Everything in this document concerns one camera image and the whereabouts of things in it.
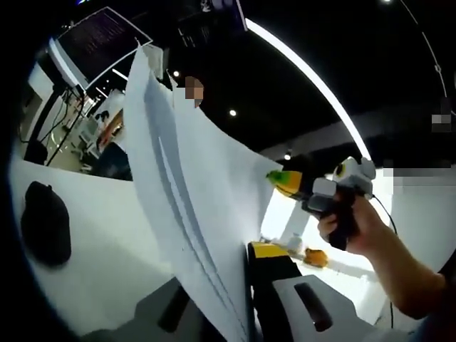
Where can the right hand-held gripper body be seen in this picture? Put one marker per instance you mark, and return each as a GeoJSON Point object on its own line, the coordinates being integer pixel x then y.
{"type": "Point", "coordinates": [352, 178]}

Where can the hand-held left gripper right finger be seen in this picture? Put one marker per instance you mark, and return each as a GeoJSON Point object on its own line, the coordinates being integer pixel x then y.
{"type": "Point", "coordinates": [285, 306]}

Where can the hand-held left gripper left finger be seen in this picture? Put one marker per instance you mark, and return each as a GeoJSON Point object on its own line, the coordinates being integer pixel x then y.
{"type": "Point", "coordinates": [142, 320]}

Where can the stack of white printing papers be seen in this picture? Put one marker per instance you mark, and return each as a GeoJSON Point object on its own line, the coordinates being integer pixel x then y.
{"type": "Point", "coordinates": [199, 171]}

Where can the person's right hand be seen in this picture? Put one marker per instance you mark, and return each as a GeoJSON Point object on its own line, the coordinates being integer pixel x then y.
{"type": "Point", "coordinates": [370, 231]}

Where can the white container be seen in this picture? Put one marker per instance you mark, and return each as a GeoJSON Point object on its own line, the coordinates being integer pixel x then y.
{"type": "Point", "coordinates": [295, 242]}

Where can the orange bag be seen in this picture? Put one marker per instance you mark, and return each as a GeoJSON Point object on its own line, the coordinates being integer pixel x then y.
{"type": "Point", "coordinates": [316, 257]}

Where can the white table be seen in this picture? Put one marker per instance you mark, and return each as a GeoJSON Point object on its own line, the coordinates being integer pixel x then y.
{"type": "Point", "coordinates": [107, 221]}

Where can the black cap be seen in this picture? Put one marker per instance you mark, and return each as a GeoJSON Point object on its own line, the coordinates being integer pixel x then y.
{"type": "Point", "coordinates": [46, 224]}

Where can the ceiling air conditioner vent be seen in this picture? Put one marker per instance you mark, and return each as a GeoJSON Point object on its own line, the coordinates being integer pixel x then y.
{"type": "Point", "coordinates": [158, 58]}

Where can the black monitor stand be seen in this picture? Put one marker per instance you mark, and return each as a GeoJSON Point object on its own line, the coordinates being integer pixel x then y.
{"type": "Point", "coordinates": [35, 153]}

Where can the computer monitor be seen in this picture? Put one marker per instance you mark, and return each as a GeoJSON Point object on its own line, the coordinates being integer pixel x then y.
{"type": "Point", "coordinates": [96, 39]}

